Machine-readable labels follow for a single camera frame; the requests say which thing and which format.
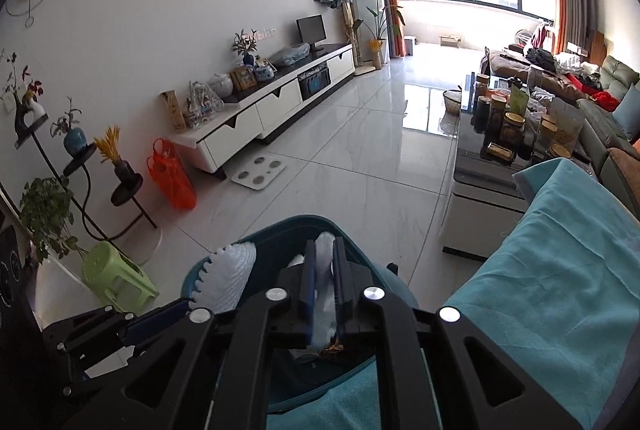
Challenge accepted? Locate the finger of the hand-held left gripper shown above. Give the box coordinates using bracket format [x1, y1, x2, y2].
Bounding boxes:
[44, 300, 193, 361]
[62, 344, 151, 393]

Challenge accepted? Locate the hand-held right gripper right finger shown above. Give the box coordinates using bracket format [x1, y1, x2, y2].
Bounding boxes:
[332, 235, 586, 430]

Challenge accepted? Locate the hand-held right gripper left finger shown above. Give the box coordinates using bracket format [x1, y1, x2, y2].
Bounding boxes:
[62, 237, 318, 430]

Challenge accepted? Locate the teal plastic bin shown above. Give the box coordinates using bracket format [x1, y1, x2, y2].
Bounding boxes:
[180, 214, 426, 417]

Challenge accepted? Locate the white serrated wrapper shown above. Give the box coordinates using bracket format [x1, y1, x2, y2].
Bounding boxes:
[189, 243, 258, 313]

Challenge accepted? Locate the green plastic stool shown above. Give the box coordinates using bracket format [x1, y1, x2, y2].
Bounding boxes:
[81, 240, 160, 316]

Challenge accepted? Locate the white bathroom scale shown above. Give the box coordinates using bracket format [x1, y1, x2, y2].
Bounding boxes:
[231, 156, 288, 191]

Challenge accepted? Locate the orange mesh bag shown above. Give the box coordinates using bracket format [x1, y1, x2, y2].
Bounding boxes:
[146, 137, 197, 211]

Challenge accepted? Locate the leafy green potted plant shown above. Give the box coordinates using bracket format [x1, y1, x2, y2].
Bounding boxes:
[20, 177, 91, 263]

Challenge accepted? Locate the black tiered plant stand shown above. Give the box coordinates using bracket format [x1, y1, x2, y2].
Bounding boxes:
[15, 110, 158, 243]

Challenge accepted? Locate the grey glass coffee table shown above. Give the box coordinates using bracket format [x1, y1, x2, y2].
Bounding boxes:
[442, 73, 601, 261]

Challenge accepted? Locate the black vase with wheat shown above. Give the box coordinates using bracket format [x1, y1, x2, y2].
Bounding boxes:
[94, 125, 138, 183]

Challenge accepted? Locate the white black tv cabinet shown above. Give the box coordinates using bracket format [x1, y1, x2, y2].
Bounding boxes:
[170, 43, 357, 173]

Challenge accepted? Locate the blue vase with plant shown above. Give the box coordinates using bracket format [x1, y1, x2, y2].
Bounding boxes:
[50, 98, 98, 158]

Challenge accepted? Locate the teal patterned tablecloth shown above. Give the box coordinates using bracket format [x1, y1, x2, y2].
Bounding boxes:
[265, 157, 640, 430]

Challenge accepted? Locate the woven basket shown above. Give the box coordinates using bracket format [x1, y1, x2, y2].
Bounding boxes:
[442, 89, 463, 116]

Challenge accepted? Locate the brown cardboard box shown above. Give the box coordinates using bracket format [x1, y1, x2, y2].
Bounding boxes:
[160, 90, 187, 132]

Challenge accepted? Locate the white ceramic jar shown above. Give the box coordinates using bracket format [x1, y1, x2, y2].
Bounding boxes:
[209, 73, 235, 98]

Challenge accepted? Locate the cluster of glass jars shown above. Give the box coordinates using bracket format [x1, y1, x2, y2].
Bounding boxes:
[472, 73, 586, 161]

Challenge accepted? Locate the blue clear plastic bag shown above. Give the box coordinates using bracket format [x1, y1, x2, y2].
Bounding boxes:
[268, 43, 311, 66]

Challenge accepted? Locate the black white flower vase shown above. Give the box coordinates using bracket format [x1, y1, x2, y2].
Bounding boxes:
[0, 50, 51, 148]

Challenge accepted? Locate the small plant in blue vase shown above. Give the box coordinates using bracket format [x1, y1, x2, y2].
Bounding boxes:
[231, 29, 258, 66]

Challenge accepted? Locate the black monitor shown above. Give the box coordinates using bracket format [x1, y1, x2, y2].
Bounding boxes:
[296, 15, 328, 54]

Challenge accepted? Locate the tall leafy potted plant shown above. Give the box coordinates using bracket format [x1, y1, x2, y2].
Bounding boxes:
[352, 0, 407, 71]

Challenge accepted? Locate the green sectional sofa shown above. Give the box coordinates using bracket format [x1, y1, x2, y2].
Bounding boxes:
[487, 48, 640, 231]

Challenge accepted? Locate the pile of clothes and bags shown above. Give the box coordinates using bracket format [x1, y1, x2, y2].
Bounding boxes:
[487, 23, 616, 111]

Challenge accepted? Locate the brown seat cushion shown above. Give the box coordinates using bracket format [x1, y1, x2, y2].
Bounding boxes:
[605, 145, 640, 211]

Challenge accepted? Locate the blue grey cushion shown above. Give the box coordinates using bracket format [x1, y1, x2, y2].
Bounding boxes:
[611, 83, 640, 141]

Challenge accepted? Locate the wooden photo frame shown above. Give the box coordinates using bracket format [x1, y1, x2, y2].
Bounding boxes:
[230, 66, 258, 92]

